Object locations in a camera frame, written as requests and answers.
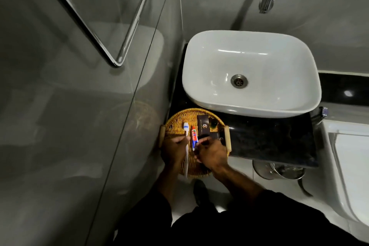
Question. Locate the person's black clothing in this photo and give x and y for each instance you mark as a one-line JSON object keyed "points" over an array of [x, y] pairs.
{"points": [[230, 219]]}

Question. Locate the tall black amenity box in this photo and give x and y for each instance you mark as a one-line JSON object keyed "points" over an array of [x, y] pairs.
{"points": [[203, 125]]}

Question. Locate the metal sink drain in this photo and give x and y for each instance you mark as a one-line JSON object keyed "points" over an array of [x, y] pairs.
{"points": [[239, 81]]}

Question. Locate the white toilet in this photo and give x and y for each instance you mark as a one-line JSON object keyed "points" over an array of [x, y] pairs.
{"points": [[346, 168]]}

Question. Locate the red and blue toothpaste tube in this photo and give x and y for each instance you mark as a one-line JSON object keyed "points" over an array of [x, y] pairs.
{"points": [[194, 137]]}

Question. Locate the person's left forearm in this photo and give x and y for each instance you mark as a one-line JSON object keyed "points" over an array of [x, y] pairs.
{"points": [[167, 181]]}

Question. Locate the person's right fingers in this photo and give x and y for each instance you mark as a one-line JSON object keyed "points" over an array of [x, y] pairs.
{"points": [[202, 147]]}

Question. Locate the dark green small bottle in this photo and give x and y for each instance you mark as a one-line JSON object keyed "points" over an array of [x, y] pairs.
{"points": [[214, 123]]}

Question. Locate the person's right hand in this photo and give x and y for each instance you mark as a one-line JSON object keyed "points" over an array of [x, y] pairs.
{"points": [[212, 155]]}

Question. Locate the white ceramic sink basin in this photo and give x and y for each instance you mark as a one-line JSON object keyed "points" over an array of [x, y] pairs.
{"points": [[250, 72]]}

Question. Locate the small black amenity box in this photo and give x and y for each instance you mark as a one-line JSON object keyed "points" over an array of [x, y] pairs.
{"points": [[217, 135]]}

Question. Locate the white toothbrush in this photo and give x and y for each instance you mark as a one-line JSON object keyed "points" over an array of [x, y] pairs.
{"points": [[186, 150]]}

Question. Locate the person's left hand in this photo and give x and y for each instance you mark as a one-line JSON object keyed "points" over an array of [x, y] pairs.
{"points": [[173, 153]]}

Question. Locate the person's right forearm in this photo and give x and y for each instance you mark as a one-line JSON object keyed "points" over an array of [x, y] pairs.
{"points": [[239, 181]]}

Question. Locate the glass shower door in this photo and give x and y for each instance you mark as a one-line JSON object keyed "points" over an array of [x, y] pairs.
{"points": [[86, 96]]}

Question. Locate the chrome angle valve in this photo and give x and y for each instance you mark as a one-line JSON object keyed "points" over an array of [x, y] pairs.
{"points": [[322, 112]]}

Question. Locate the person's left fingers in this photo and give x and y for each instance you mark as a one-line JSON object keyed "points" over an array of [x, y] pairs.
{"points": [[182, 139]]}

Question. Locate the steel pedal bin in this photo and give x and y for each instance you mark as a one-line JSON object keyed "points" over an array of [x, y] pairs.
{"points": [[278, 170]]}

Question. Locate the round wicker tray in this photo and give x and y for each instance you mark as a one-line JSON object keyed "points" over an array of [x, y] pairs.
{"points": [[193, 145]]}

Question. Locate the person's black shoe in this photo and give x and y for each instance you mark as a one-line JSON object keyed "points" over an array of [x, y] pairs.
{"points": [[201, 192]]}

